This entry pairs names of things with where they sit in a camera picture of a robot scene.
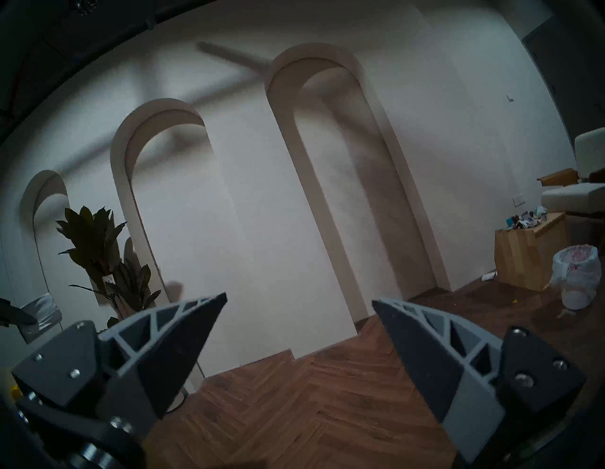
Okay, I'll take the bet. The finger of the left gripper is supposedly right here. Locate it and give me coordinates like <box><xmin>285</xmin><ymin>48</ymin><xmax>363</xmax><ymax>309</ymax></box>
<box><xmin>0</xmin><ymin>297</ymin><xmax>38</xmax><ymax>328</ymax></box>

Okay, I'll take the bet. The dark grey door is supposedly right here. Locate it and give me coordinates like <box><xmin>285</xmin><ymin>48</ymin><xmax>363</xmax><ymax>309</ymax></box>
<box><xmin>522</xmin><ymin>14</ymin><xmax>605</xmax><ymax>147</ymax></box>

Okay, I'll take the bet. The cream cushioned wooden armchair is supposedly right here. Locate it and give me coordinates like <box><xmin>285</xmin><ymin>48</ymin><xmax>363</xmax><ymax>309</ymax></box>
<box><xmin>537</xmin><ymin>128</ymin><xmax>605</xmax><ymax>228</ymax></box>

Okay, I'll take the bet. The tall green potted plant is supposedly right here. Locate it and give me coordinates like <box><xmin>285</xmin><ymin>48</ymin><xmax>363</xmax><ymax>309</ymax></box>
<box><xmin>56</xmin><ymin>206</ymin><xmax>164</xmax><ymax>331</ymax></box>

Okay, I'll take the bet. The wooden cube box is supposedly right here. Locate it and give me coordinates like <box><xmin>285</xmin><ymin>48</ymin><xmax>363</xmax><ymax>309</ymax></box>
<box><xmin>494</xmin><ymin>212</ymin><xmax>570</xmax><ymax>293</ymax></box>

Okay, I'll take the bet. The pile of mixed small trash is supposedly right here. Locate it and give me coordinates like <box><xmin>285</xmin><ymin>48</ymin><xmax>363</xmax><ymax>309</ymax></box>
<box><xmin>503</xmin><ymin>205</ymin><xmax>549</xmax><ymax>231</ymax></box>

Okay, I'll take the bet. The bin with white plastic bag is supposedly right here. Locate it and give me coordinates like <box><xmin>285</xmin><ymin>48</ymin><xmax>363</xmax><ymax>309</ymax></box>
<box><xmin>549</xmin><ymin>244</ymin><xmax>604</xmax><ymax>311</ymax></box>

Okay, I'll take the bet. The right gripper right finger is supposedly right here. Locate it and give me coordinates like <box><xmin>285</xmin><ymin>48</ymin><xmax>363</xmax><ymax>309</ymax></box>
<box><xmin>372</xmin><ymin>296</ymin><xmax>588</xmax><ymax>465</ymax></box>

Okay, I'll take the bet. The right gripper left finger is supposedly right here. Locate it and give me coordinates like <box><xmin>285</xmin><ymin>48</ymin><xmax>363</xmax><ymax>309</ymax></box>
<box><xmin>12</xmin><ymin>292</ymin><xmax>228</xmax><ymax>445</ymax></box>

